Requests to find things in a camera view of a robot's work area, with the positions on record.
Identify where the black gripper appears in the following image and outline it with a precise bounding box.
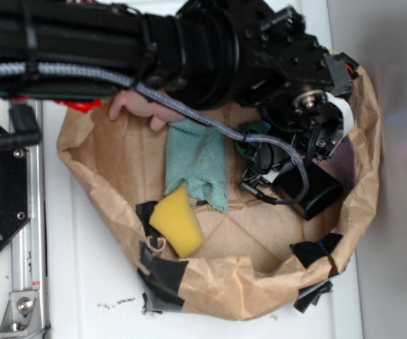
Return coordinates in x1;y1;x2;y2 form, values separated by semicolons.
224;1;354;194

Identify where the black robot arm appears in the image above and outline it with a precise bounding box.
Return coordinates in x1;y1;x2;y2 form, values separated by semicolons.
0;1;354;203

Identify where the yellow sponge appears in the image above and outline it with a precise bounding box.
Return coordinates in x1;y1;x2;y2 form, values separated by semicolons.
149;183;204;258

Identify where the teal terry cloth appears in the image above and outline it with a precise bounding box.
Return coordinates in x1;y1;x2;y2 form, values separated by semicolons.
165;119;228;213

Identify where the brown paper bag bin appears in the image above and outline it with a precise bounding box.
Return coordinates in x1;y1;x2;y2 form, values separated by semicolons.
57;69;382;320

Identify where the pink plush bunny toy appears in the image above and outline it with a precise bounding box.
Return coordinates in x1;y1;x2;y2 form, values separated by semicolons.
108;90;185;132

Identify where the aluminium rail extrusion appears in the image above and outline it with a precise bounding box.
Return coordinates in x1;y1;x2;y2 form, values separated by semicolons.
8;100;50;339

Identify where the grey braided cable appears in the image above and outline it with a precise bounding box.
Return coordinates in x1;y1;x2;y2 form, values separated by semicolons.
0;61;310;204

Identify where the metal corner bracket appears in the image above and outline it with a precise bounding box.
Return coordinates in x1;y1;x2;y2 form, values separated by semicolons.
0;290;49;338

